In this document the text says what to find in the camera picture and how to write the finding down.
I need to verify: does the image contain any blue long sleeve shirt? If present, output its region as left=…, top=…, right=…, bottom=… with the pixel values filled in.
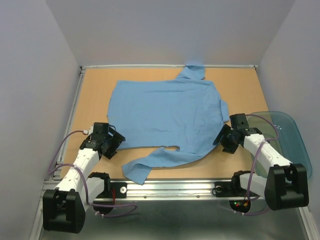
left=107, top=65, right=229, bottom=185

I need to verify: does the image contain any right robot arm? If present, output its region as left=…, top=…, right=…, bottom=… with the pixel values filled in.
left=211, top=113, right=309, bottom=215

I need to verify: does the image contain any translucent teal plastic bin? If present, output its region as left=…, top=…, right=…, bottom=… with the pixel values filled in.
left=247, top=111, right=313, bottom=180

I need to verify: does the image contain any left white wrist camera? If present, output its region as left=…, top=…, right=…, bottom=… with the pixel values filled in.
left=82, top=124, right=94, bottom=136

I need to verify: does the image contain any aluminium mounting rail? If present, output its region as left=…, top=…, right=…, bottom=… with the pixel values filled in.
left=29, top=177, right=307, bottom=240

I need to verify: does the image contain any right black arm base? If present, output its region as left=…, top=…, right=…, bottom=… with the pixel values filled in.
left=211, top=181, right=253, bottom=216

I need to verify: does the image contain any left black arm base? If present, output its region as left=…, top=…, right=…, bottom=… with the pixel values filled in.
left=88, top=180, right=127, bottom=216

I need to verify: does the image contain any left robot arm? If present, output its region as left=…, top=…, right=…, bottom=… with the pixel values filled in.
left=42, top=122, right=126, bottom=234

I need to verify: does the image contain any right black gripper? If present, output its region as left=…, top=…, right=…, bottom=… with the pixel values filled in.
left=212, top=123, right=239, bottom=154

